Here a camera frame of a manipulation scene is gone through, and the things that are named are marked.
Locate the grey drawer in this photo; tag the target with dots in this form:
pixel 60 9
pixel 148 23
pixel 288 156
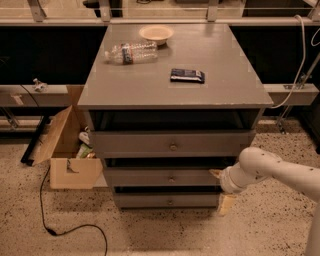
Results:
pixel 160 177
pixel 175 200
pixel 153 144

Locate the dark blue snack packet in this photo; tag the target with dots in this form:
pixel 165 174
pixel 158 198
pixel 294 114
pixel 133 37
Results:
pixel 185 75

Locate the grey bottom drawer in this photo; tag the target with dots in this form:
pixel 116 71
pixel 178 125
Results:
pixel 175 200

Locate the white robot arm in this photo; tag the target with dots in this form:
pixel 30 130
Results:
pixel 256 165

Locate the beige bowl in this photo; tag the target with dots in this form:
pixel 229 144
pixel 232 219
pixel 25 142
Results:
pixel 157 33

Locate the green packet in box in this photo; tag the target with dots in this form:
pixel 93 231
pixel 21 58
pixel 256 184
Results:
pixel 84 150

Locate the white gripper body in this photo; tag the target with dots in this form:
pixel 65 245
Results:
pixel 227 181

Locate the clear plastic water bottle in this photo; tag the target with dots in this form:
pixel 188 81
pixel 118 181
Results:
pixel 132 53

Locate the small clear object on ledge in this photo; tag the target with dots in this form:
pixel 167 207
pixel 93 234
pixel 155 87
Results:
pixel 39 86

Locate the grey drawer cabinet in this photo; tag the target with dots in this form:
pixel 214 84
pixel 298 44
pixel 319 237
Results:
pixel 141 97

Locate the grey top drawer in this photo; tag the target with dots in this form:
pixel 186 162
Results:
pixel 153 144

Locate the open cardboard box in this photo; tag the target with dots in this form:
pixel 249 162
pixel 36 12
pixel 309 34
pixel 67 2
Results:
pixel 61 145

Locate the white bottle in box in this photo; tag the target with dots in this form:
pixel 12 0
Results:
pixel 84 137

